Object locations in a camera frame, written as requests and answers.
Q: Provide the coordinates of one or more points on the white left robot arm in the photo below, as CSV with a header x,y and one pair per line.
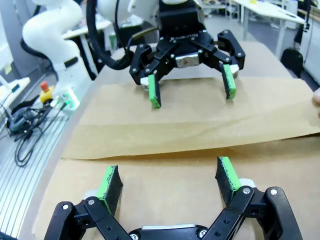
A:
x,y
50,32

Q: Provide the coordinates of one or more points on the white shelf board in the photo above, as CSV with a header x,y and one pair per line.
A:
x,y
17,83

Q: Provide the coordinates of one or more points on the black bag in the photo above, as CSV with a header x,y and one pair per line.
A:
x,y
292,62

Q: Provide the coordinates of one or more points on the white device with green light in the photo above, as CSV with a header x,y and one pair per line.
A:
x,y
71,100

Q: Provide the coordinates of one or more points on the large cardboard packing box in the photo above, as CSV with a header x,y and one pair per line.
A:
x,y
175,125

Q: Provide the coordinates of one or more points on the white table with centre leg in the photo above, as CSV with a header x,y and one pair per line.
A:
x,y
270,10

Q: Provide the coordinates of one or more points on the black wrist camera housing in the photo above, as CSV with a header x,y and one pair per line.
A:
x,y
178,17

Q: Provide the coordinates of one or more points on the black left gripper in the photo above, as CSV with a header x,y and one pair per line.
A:
x,y
185,40

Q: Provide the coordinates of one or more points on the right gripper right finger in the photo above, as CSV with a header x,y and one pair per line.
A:
x,y
228,182

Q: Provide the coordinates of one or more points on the person right hand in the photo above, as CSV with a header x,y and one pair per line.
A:
x,y
316,98

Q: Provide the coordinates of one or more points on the yellow emergency stop button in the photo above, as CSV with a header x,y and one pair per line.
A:
x,y
47,96

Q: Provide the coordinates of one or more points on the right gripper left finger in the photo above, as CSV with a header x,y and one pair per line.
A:
x,y
110,190

